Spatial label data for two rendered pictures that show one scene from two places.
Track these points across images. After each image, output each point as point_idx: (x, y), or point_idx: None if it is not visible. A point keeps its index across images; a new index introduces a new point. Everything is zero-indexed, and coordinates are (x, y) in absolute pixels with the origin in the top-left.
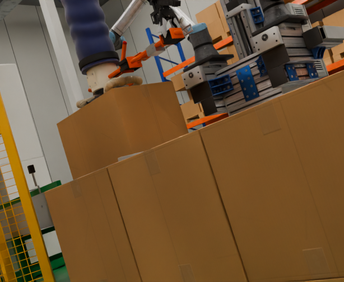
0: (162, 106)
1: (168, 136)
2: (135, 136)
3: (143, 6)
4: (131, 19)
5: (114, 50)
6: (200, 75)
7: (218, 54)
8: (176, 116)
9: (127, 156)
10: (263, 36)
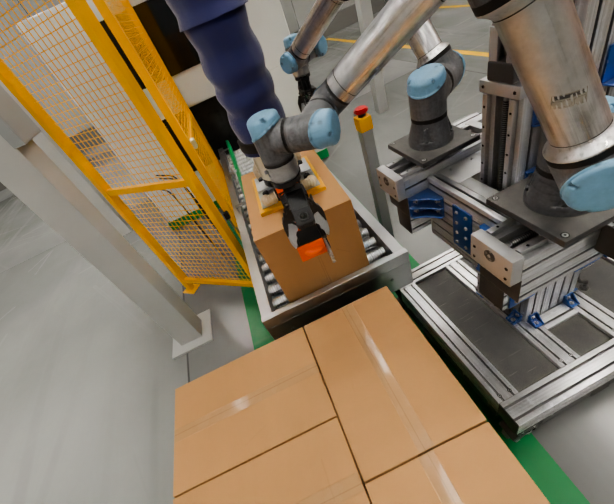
0: (329, 237)
1: (335, 265)
2: (289, 279)
3: (338, 9)
4: (318, 34)
5: None
6: (396, 193)
7: (441, 154)
8: (349, 241)
9: (269, 320)
10: (488, 253)
